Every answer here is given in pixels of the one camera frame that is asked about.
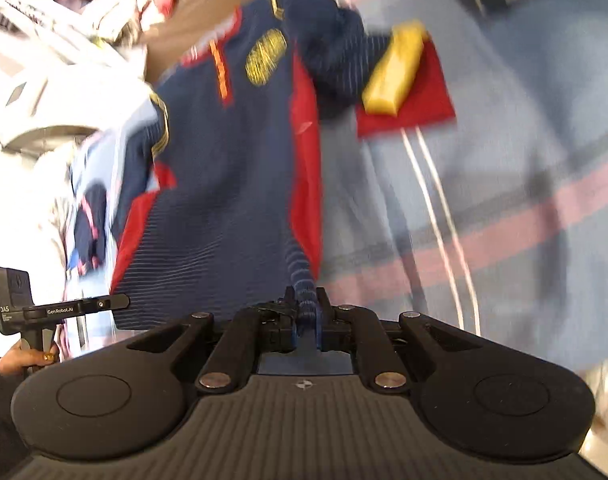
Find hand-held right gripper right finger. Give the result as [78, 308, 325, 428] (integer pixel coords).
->
[314, 287, 478, 394]

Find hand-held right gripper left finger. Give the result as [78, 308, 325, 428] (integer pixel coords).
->
[126, 285, 300, 393]

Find navy striped shirt red trim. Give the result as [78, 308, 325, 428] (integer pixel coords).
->
[109, 0, 392, 361]

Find pile of crumpled clothes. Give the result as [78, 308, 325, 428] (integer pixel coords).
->
[0, 0, 152, 63]

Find person's left hand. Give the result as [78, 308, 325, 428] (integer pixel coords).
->
[0, 339, 60, 377]

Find cream fuzzy blanket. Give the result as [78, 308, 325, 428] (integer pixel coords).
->
[0, 142, 80, 361]

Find light blue striped cloth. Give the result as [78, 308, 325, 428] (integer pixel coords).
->
[65, 92, 171, 282]

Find white device with screen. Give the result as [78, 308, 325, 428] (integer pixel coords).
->
[0, 57, 156, 153]

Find red and yellow small garment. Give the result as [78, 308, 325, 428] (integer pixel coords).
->
[355, 19, 458, 139]

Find light blue plaid blanket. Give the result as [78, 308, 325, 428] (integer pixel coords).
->
[284, 0, 608, 377]

